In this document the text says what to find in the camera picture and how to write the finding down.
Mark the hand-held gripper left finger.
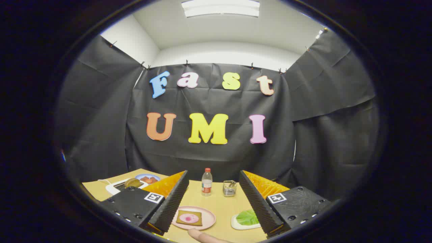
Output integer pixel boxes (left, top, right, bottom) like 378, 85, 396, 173
100, 170, 189, 236

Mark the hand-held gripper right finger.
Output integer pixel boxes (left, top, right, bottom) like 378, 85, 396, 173
239, 170, 333, 238

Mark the green lettuce leaf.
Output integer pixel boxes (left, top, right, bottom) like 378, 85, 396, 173
236, 209, 260, 226

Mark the toast slice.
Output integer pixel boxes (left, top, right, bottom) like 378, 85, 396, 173
176, 210, 203, 226

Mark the small white square plate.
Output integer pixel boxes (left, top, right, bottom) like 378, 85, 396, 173
231, 211, 262, 231

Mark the pink plate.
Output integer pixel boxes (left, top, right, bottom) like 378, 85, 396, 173
171, 206, 216, 231

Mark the blue plate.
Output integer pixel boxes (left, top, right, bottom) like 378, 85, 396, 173
135, 173, 161, 184

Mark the clear plastic water bottle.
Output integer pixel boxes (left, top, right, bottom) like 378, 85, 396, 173
201, 168, 213, 197

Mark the white toaster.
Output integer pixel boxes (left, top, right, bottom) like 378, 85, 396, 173
106, 178, 149, 195

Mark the black backdrop cloth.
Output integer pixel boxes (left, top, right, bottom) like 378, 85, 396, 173
54, 29, 380, 203

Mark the ceiling light panel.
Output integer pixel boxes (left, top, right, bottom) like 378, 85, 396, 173
181, 0, 260, 18

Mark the metal wire basket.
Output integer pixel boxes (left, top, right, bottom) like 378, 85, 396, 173
223, 180, 237, 197

